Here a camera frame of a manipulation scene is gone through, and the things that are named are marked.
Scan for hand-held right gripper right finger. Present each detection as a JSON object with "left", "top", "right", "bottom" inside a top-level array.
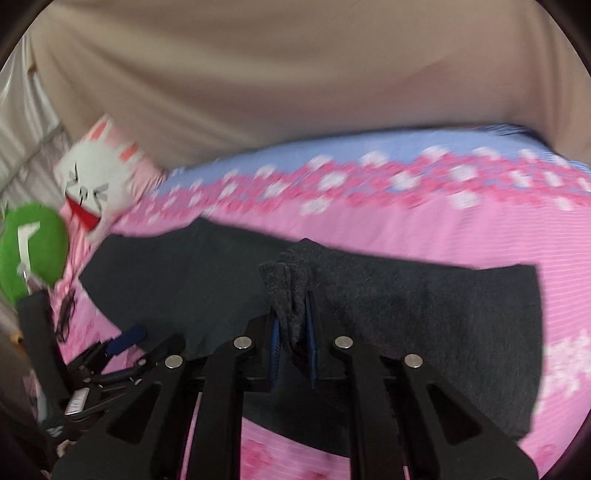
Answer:
[{"left": 305, "top": 291, "right": 540, "bottom": 480}]

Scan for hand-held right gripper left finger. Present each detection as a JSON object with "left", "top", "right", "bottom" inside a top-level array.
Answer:
[{"left": 52, "top": 315, "right": 283, "bottom": 480}]

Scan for white translucent curtain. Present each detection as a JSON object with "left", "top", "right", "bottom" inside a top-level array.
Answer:
[{"left": 0, "top": 44, "right": 70, "bottom": 204}]

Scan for pink floral bed sheet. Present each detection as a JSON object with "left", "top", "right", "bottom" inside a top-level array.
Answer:
[{"left": 46, "top": 124, "right": 591, "bottom": 480}]

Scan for dark grey pants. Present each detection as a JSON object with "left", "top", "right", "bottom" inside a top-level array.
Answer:
[{"left": 76, "top": 217, "right": 544, "bottom": 457}]

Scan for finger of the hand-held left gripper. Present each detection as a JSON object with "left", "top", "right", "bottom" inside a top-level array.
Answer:
[
  {"left": 69, "top": 324, "right": 149, "bottom": 376},
  {"left": 90, "top": 335, "right": 185, "bottom": 393}
]

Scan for green plush toy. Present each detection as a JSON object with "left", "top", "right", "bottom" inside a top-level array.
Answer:
[{"left": 0, "top": 203, "right": 70, "bottom": 303}]

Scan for thin black cord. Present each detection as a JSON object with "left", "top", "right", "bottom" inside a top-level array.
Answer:
[{"left": 55, "top": 284, "right": 79, "bottom": 344}]

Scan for beige cloth cover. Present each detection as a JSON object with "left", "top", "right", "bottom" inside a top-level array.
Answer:
[{"left": 28, "top": 0, "right": 591, "bottom": 169}]

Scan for white rabbit plush pillow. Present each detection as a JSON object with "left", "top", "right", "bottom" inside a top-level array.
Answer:
[{"left": 53, "top": 113, "right": 169, "bottom": 252}]

